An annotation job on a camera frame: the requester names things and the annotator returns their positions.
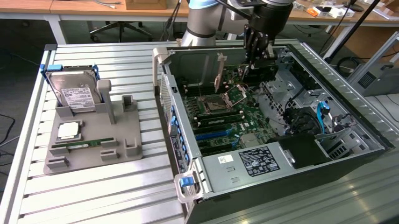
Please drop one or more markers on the blue expansion slot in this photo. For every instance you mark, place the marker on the blue expansion slot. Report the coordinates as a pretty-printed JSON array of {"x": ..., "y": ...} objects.
[{"x": 211, "y": 135}]

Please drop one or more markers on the grey power supply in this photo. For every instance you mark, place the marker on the grey power supply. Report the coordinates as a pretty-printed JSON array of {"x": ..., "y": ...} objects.
[{"x": 236, "y": 168}]

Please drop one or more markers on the silver CPU chip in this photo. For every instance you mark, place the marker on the silver CPU chip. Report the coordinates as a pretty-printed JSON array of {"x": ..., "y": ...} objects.
[{"x": 68, "y": 130}]

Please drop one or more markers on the hard disk in blue caddy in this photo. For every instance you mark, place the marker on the hard disk in blue caddy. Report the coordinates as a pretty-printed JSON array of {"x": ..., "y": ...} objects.
[{"x": 77, "y": 93}]

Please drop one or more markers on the metal socket cover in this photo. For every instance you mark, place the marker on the metal socket cover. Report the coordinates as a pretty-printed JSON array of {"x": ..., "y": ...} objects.
[{"x": 237, "y": 94}]

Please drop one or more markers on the grey machine housing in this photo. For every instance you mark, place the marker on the grey machine housing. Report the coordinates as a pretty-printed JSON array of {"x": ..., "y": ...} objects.
[{"x": 384, "y": 81}]

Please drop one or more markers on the black tripod pole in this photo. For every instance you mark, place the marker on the black tripod pole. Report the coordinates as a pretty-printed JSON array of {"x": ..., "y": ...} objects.
[{"x": 358, "y": 22}]

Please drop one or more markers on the graphics card with metal bracket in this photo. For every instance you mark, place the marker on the graphics card with metal bracket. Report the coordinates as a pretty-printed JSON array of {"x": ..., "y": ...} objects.
[{"x": 264, "y": 74}]

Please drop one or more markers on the black RAM stick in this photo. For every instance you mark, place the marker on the black RAM stick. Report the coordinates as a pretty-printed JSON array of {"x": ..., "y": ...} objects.
[{"x": 217, "y": 121}]

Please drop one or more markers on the green RAM stick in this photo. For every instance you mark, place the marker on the green RAM stick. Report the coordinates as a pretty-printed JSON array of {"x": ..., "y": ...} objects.
[{"x": 80, "y": 145}]

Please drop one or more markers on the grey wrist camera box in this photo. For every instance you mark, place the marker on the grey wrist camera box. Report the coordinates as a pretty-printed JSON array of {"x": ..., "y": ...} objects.
[{"x": 237, "y": 15}]

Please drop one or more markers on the grey parts rack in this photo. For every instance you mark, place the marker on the grey parts rack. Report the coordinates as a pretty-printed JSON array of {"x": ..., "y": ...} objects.
[{"x": 93, "y": 130}]

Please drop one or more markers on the silver disk bay cage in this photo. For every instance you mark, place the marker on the silver disk bay cage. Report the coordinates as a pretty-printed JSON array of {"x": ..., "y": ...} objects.
[{"x": 280, "y": 89}]

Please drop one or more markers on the green motherboard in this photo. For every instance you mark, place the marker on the green motherboard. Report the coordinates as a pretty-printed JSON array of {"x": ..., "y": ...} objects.
[{"x": 249, "y": 116}]

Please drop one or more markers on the open black PC case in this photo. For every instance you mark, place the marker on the open black PC case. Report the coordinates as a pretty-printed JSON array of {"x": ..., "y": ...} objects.
[{"x": 280, "y": 193}]

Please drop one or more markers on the black office chair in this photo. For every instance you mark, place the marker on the black office chair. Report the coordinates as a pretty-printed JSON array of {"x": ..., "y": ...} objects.
[{"x": 120, "y": 28}]

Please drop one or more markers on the black monitor base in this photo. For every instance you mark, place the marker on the black monitor base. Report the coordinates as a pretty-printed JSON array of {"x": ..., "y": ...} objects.
[{"x": 354, "y": 7}]

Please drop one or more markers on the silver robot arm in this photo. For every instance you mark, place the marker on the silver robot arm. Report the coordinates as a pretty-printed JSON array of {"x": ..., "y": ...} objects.
[{"x": 201, "y": 23}]

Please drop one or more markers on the silver chipset heatsink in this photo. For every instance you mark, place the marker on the silver chipset heatsink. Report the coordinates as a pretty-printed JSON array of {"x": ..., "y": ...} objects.
[{"x": 249, "y": 141}]

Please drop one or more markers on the black and white device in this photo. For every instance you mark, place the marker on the black and white device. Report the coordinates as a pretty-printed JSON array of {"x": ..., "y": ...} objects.
[{"x": 322, "y": 11}]

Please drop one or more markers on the wooden desk with white legs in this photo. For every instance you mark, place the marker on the wooden desk with white legs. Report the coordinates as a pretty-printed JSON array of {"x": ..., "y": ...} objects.
[
  {"x": 31, "y": 9},
  {"x": 371, "y": 18}
]

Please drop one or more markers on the white box device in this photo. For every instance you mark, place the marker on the white box device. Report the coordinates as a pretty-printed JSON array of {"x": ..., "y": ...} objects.
[{"x": 340, "y": 13}]

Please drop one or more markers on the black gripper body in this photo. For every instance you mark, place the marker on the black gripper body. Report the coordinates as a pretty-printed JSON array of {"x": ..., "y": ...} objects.
[{"x": 271, "y": 21}]

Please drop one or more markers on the CPU socket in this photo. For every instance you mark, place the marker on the CPU socket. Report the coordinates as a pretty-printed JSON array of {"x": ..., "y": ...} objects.
[{"x": 215, "y": 103}]

